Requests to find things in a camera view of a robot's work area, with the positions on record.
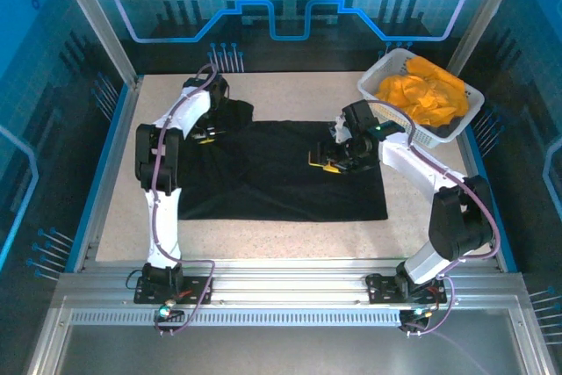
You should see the black t-shirt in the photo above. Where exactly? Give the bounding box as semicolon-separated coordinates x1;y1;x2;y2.
177;100;390;222

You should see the yellow t-shirt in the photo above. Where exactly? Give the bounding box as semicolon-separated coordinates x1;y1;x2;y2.
375;56;470;126

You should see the white plastic lattice basket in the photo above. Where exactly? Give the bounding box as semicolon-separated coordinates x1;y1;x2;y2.
357;47;486;150

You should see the dark garment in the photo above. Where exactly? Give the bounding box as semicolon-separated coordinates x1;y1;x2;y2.
428;115;467;139

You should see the blue table edge strip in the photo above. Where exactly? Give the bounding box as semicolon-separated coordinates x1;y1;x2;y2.
64;74;146;273
464;126;519;273

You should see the grey metal floor panel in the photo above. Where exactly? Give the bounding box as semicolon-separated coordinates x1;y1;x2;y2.
54;308;530;375

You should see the aluminium mounting rail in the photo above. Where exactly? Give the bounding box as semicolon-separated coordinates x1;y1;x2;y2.
59;257;523;309

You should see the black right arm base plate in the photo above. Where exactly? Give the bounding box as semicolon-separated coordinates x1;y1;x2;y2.
364;272;448;306

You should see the aluminium frame post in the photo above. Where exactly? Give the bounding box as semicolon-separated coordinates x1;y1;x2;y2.
47;0;145;89
446;0;531;80

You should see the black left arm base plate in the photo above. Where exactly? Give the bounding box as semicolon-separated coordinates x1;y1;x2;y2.
133;273;214;306

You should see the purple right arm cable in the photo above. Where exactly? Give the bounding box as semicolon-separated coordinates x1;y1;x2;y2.
371;100;501;337

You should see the slotted grey cable duct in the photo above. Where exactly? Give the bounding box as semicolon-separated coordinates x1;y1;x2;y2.
69;307;403;328

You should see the thin black cable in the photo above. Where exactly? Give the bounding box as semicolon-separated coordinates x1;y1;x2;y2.
125;269;147;292

